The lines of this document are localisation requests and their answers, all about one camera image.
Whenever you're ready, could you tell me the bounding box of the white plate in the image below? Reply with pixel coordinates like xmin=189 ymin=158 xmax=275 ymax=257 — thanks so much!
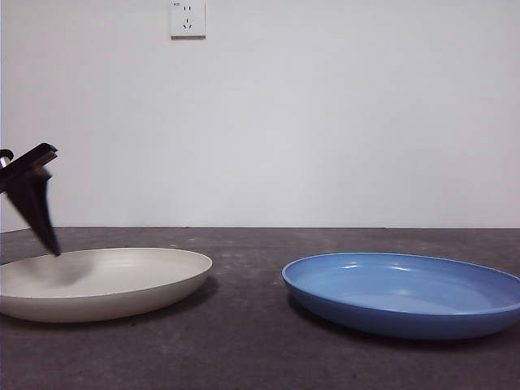
xmin=0 ymin=246 xmax=214 ymax=324

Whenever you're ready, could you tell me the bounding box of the blue plate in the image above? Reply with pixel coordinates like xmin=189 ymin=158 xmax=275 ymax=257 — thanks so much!
xmin=281 ymin=251 xmax=520 ymax=341

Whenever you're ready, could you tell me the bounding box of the white wall socket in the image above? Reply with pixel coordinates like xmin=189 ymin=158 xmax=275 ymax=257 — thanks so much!
xmin=170 ymin=0 xmax=207 ymax=41

